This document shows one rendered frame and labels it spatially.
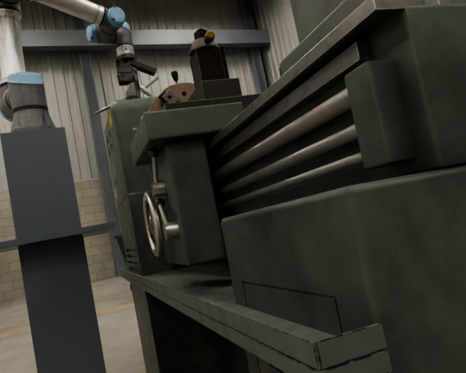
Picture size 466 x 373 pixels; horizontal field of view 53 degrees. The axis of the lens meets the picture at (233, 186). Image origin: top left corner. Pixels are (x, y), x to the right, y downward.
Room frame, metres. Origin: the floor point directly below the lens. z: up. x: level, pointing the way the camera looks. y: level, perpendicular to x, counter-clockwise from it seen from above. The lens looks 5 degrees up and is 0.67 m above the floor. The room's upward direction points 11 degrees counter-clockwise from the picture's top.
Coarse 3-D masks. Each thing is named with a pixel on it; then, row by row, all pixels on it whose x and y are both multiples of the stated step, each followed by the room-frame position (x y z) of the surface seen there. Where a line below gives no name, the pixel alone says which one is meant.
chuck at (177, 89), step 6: (174, 84) 1.75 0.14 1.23; (180, 84) 1.75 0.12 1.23; (186, 84) 1.76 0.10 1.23; (192, 84) 1.77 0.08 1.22; (174, 90) 1.74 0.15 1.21; (180, 90) 1.75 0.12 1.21; (186, 90) 1.76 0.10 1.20; (192, 90) 1.77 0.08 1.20; (156, 96) 1.72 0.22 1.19; (180, 96) 1.75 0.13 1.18; (186, 96) 1.76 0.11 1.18; (156, 102) 1.72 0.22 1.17; (162, 102) 1.73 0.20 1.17; (150, 108) 1.71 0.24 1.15; (156, 108) 1.72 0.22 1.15
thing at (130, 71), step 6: (120, 60) 1.99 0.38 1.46; (126, 60) 2.00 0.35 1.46; (120, 66) 2.00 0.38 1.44; (126, 66) 2.00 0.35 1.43; (120, 72) 1.97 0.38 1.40; (126, 72) 1.98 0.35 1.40; (132, 72) 1.99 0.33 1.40; (120, 78) 1.97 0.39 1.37; (126, 78) 1.98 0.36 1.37; (132, 78) 1.99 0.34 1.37; (120, 84) 2.02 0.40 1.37; (126, 84) 2.02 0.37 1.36
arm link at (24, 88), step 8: (24, 72) 1.57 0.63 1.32; (8, 80) 1.57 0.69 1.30; (16, 80) 1.55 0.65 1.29; (24, 80) 1.56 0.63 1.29; (32, 80) 1.57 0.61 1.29; (40, 80) 1.60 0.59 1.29; (8, 88) 1.59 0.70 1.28; (16, 88) 1.55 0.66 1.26; (24, 88) 1.56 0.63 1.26; (32, 88) 1.57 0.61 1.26; (40, 88) 1.59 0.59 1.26; (8, 96) 1.60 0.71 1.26; (16, 96) 1.56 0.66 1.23; (24, 96) 1.55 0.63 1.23; (32, 96) 1.56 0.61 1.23; (40, 96) 1.59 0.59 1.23; (8, 104) 1.63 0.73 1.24; (16, 104) 1.56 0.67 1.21; (24, 104) 1.55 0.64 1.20; (40, 104) 1.58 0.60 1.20
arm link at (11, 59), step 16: (0, 0) 1.65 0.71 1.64; (0, 16) 1.68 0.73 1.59; (16, 16) 1.72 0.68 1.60; (0, 32) 1.68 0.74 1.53; (16, 32) 1.71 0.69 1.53; (0, 48) 1.68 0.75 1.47; (16, 48) 1.70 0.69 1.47; (0, 64) 1.69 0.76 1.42; (16, 64) 1.69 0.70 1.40; (0, 96) 1.68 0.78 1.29; (0, 112) 1.72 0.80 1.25
